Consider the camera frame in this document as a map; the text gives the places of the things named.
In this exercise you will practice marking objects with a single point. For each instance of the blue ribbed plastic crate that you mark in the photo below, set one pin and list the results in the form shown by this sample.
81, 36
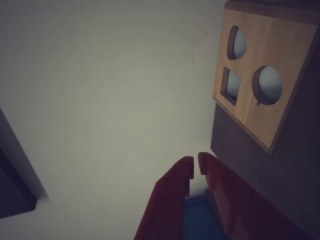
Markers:
196, 220

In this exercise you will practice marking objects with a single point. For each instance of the wooden shape sorter box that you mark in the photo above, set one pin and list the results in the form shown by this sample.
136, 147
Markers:
270, 55

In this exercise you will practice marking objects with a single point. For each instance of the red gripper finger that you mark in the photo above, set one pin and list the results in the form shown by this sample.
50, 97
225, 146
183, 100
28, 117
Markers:
240, 210
170, 200

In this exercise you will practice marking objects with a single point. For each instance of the dark grey cabinet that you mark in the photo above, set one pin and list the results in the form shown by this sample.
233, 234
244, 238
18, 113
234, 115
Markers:
12, 187

